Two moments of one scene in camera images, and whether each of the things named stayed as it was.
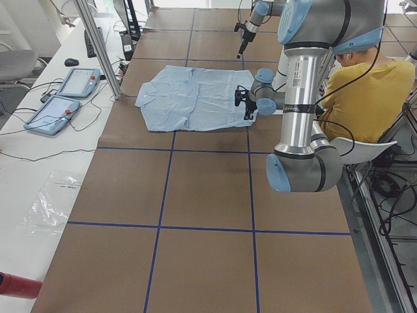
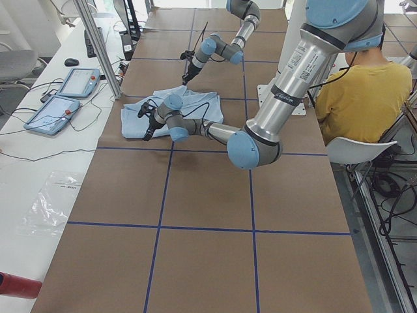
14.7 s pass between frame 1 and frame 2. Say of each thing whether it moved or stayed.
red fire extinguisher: stayed
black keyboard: stayed
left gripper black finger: moved
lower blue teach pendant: stayed
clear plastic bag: stayed
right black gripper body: moved
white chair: stayed
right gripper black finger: moved
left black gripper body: moved
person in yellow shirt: stayed
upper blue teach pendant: stayed
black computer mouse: stayed
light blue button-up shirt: moved
